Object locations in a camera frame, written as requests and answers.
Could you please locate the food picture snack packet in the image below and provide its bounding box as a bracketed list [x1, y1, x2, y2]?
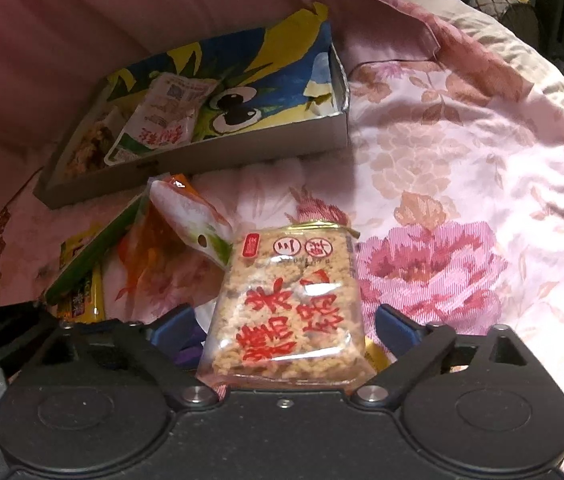
[63, 109, 128, 177]

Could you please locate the yellow snack packet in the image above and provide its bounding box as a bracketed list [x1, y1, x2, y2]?
[58, 230, 108, 324]

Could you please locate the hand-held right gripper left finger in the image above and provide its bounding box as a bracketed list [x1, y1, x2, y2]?
[58, 304, 221, 409]

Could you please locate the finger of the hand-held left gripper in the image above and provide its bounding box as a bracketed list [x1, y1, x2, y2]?
[0, 303, 60, 363]

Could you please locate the grey quilted cushion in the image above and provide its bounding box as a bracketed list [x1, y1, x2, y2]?
[462, 0, 543, 48]

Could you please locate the clear rice crisp packet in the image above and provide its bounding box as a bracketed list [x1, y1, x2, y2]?
[197, 222, 379, 394]

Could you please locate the orange and white snack packet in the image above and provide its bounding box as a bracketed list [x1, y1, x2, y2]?
[118, 174, 233, 313]

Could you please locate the pink floral blanket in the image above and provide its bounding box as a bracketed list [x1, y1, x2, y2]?
[0, 0, 564, 471]

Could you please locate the green snack packet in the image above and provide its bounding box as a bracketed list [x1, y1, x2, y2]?
[44, 194, 149, 306]

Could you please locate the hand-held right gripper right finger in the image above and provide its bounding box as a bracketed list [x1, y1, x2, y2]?
[352, 303, 534, 409]

